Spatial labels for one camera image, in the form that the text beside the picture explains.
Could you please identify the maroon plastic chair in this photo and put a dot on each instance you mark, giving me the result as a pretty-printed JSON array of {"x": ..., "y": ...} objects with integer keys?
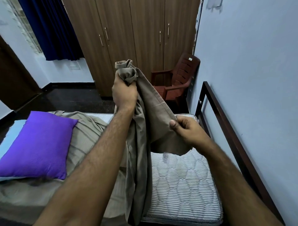
[{"x": 184, "y": 72}]

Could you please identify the person's right hand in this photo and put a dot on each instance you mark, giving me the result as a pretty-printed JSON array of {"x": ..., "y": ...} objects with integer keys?
[{"x": 191, "y": 132}]

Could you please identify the white wall switch plate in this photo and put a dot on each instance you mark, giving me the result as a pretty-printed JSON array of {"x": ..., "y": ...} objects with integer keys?
[{"x": 75, "y": 66}]

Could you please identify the brown wooden wardrobe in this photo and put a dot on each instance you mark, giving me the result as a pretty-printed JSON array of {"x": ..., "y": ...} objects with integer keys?
[{"x": 144, "y": 28}]

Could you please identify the dark wooden door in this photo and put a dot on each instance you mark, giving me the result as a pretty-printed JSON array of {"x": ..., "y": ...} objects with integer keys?
[{"x": 14, "y": 81}]

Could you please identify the white window grille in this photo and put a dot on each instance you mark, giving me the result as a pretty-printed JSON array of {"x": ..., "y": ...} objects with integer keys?
[{"x": 28, "y": 30}]

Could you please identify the white striped mattress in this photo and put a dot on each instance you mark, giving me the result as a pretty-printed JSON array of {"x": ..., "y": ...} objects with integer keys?
[{"x": 184, "y": 186}]

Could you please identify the dark wooden bed frame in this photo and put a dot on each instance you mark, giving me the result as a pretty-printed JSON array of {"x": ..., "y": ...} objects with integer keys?
[{"x": 223, "y": 125}]

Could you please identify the purple dotted pillow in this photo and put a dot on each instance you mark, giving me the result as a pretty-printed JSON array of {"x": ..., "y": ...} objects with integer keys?
[{"x": 39, "y": 144}]

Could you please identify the light blue pillow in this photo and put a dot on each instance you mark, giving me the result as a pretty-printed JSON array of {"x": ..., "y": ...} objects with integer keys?
[{"x": 10, "y": 135}]

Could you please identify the person's right forearm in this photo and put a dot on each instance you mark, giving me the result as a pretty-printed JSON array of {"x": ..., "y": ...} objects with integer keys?
[{"x": 235, "y": 191}]

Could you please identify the person's left hand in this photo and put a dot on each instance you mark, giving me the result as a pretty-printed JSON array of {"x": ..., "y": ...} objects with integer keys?
[{"x": 124, "y": 95}]

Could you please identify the person's left forearm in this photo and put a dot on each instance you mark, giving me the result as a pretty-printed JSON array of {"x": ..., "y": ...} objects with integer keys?
[{"x": 93, "y": 167}]

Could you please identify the beige striped bed sheet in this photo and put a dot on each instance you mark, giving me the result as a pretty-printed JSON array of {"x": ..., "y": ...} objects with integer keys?
[{"x": 151, "y": 111}]

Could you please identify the printed wall poster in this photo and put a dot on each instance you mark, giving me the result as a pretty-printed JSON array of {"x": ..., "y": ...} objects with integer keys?
[{"x": 198, "y": 21}]

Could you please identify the dark blue curtain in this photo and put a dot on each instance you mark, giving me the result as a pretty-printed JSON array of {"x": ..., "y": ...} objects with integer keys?
[{"x": 53, "y": 30}]

